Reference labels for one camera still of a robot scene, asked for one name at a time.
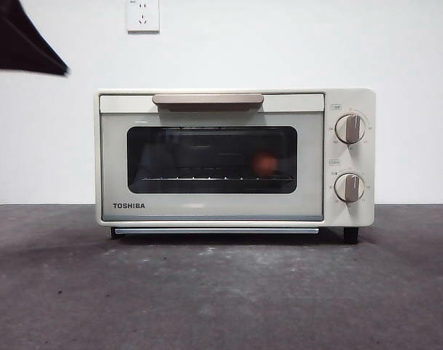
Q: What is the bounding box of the oven door with brown handle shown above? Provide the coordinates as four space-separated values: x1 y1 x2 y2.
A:
98 93 325 222

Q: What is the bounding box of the cream toaster oven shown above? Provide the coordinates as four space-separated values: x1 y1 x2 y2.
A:
93 87 377 244

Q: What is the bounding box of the silver crumb tray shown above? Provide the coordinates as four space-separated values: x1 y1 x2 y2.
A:
113 227 320 236

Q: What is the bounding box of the white wall socket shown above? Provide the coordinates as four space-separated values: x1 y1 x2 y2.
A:
126 0 160 34

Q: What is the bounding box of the small cream oven knob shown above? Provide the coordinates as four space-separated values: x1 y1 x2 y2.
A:
334 172 366 203

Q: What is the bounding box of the metal wire oven rack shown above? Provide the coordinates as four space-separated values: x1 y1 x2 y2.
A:
140 176 295 182

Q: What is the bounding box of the brown egg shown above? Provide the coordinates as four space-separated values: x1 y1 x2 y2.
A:
250 151 279 178

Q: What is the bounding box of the large cream oven knob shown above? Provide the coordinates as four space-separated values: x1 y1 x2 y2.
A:
334 113 367 145

